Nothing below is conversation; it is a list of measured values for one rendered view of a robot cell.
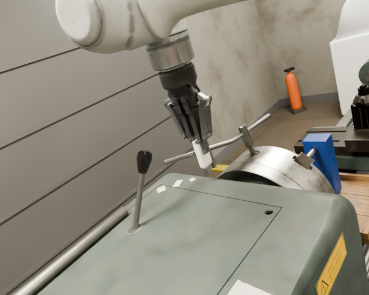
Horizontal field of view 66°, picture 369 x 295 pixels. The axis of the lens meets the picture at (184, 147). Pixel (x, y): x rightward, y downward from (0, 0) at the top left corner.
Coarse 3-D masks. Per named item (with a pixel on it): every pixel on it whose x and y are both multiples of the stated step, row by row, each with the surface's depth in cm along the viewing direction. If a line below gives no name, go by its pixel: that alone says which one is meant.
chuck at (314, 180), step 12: (240, 156) 80; (264, 156) 72; (276, 156) 71; (288, 156) 71; (276, 168) 67; (288, 168) 68; (300, 168) 68; (312, 168) 69; (300, 180) 66; (312, 180) 67; (324, 180) 69; (324, 192) 67
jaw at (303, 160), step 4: (300, 156) 74; (304, 156) 74; (308, 156) 74; (296, 160) 71; (300, 160) 71; (304, 160) 71; (308, 160) 73; (312, 160) 74; (300, 164) 70; (304, 164) 70; (308, 164) 70; (308, 168) 70
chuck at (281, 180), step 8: (232, 168) 73; (240, 168) 71; (248, 168) 69; (256, 168) 68; (264, 168) 68; (224, 176) 75; (232, 176) 73; (240, 176) 71; (248, 176) 69; (256, 176) 67; (264, 176) 66; (272, 176) 65; (280, 176) 65; (264, 184) 67; (272, 184) 65; (280, 184) 64; (288, 184) 64; (296, 184) 65
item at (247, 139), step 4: (244, 124) 73; (240, 128) 72; (244, 128) 72; (240, 132) 73; (244, 132) 73; (248, 132) 73; (244, 136) 73; (248, 136) 73; (244, 140) 74; (248, 140) 73; (248, 144) 74; (252, 144) 74; (248, 148) 74; (252, 148) 74; (252, 152) 75
